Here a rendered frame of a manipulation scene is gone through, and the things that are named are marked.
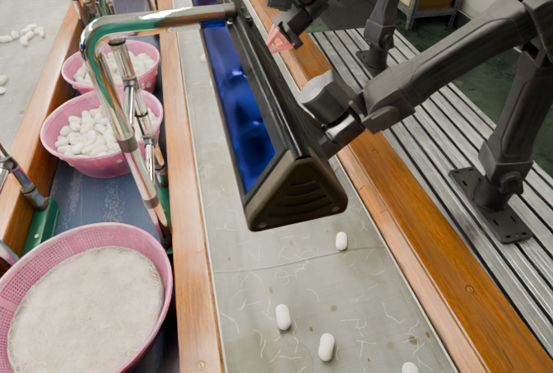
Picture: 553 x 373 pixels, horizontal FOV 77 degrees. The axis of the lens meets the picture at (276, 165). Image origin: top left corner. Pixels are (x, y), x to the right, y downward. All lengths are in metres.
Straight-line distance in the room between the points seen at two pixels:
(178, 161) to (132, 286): 0.26
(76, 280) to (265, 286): 0.31
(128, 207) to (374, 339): 0.54
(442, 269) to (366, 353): 0.18
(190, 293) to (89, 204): 0.38
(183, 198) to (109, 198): 0.23
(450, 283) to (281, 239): 0.27
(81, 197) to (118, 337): 0.38
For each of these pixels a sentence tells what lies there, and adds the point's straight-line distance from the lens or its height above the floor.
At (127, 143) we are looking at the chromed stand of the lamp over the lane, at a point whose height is 0.96.
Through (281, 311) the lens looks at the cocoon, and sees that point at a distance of 0.54.
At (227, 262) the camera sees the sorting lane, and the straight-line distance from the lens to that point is 0.61.
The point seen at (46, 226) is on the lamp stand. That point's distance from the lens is 0.81.
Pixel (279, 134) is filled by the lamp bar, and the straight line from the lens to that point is 0.24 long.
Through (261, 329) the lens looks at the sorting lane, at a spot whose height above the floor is 0.74.
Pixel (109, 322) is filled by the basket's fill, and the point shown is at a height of 0.73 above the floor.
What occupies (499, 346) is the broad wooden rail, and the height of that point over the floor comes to 0.76.
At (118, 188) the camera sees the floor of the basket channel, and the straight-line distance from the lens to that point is 0.86.
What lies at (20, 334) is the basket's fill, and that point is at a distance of 0.67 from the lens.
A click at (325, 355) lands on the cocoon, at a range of 0.53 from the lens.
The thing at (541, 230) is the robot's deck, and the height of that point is 0.67.
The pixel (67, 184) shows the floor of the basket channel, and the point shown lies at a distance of 0.92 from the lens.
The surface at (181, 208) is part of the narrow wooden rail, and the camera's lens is 0.65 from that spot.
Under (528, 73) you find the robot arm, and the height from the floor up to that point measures 0.99.
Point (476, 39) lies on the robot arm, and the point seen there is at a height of 1.05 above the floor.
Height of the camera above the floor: 1.26
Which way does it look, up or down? 45 degrees down
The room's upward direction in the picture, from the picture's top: straight up
